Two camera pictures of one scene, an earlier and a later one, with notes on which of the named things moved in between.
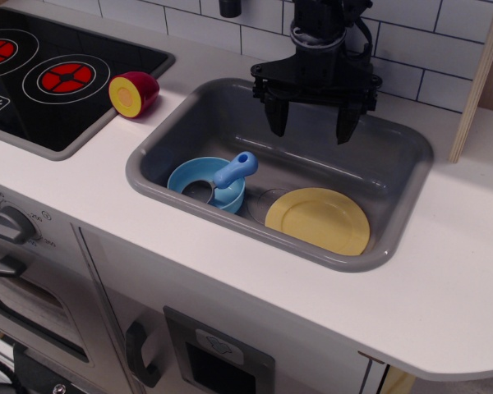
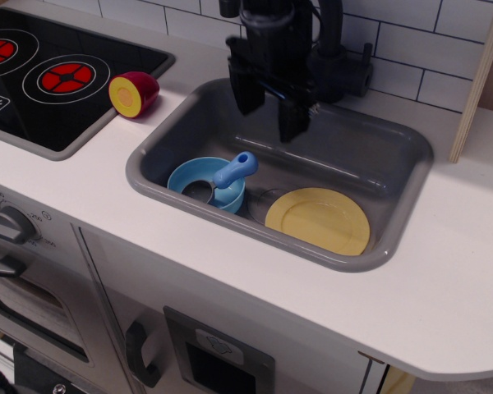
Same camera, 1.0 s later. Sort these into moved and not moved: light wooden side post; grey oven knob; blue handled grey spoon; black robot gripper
Moved: black robot gripper
Not moved: light wooden side post; blue handled grey spoon; grey oven knob
